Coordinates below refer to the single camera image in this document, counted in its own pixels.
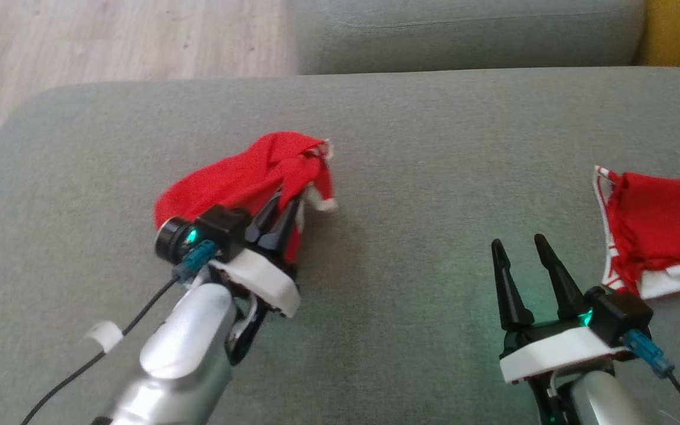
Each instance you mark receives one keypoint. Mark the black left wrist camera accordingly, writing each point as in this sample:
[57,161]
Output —
[204,230]

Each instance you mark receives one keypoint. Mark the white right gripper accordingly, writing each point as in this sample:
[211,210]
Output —
[558,348]

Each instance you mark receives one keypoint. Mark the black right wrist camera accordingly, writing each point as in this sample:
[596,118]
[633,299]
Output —
[617,316]

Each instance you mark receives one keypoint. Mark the large grey sofa seat cushion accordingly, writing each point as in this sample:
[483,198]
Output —
[411,206]

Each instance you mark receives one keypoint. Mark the grey sofa back cushion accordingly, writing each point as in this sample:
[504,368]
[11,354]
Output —
[464,29]

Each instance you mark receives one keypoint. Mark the red shorts with white stripe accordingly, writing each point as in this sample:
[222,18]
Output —
[239,177]

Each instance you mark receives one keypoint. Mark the yellow cushion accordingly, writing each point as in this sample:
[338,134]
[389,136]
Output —
[679,29]

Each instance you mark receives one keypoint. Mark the red Bulls 23 jersey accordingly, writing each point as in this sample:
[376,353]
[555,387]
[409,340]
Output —
[659,230]

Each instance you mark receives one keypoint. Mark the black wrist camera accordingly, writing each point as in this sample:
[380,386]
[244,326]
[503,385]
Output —
[617,316]
[204,230]

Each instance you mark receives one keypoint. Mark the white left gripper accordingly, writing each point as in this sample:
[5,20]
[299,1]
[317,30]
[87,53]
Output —
[263,280]

